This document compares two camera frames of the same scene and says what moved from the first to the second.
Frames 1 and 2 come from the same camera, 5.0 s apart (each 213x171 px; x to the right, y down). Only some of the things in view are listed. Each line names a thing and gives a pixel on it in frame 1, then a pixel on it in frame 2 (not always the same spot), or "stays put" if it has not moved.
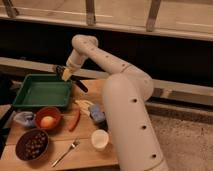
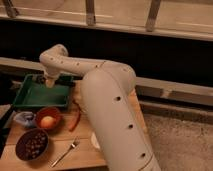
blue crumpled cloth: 25,118 stays put
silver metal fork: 73,145 stays put
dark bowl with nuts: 32,144 stays put
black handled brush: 60,71 -> 40,79
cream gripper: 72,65 -> 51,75
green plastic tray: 46,90 stays put
